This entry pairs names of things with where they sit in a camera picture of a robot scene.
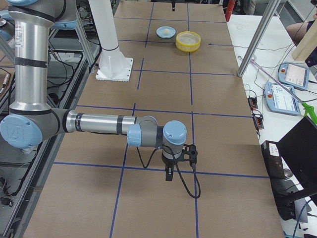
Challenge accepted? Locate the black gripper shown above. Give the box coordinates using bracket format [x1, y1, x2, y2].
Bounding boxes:
[171, 0, 175, 12]
[162, 156, 175, 181]

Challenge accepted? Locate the white steamed bun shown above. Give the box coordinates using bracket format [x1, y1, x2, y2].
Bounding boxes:
[162, 28, 170, 36]

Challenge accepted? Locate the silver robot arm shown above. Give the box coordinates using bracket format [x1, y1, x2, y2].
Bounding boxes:
[0, 0, 187, 181]

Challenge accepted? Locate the yellow round steamer basket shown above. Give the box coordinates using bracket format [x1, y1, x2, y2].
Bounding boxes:
[175, 31, 201, 53]

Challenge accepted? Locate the light blue plate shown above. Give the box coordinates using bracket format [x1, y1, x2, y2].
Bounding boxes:
[156, 26, 176, 39]

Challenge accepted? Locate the red cylinder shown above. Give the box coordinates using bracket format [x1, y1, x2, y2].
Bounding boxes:
[225, 0, 236, 22]

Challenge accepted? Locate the near orange black adapter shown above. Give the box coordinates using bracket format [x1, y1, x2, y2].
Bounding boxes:
[253, 115, 264, 130]

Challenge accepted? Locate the orange black adapter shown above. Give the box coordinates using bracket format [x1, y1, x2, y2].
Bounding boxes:
[248, 97, 258, 110]
[253, 115, 264, 130]

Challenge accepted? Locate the far orange black adapter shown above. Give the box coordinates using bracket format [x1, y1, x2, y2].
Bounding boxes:
[248, 97, 258, 110]

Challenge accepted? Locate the seated person in beige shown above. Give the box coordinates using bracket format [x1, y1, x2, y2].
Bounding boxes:
[286, 20, 315, 46]

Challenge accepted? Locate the near blue teach pendant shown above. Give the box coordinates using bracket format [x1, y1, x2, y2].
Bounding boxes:
[264, 82, 301, 116]

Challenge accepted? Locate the blue teach pendant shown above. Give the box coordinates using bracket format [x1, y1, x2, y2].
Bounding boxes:
[278, 62, 310, 91]
[264, 82, 301, 116]

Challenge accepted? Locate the black computer monitor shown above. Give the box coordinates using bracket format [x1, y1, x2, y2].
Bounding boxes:
[277, 116, 317, 204]

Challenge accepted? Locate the wooden board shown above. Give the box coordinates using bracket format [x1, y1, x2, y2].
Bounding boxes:
[292, 14, 317, 66]

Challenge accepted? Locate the far blue teach pendant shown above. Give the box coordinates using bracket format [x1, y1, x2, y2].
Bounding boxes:
[278, 62, 310, 91]

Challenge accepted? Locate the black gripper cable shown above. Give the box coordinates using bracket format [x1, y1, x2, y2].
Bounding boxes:
[136, 145, 201, 199]

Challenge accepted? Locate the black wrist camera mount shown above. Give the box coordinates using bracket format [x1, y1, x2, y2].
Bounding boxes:
[178, 144, 198, 164]

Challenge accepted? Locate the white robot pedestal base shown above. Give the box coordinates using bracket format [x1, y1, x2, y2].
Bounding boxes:
[89, 0, 133, 82]

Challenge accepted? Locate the aluminium frame post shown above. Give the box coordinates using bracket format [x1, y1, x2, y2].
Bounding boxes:
[237, 0, 281, 77]

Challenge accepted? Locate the green handled reacher grabber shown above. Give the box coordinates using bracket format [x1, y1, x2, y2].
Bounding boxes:
[250, 59, 317, 123]

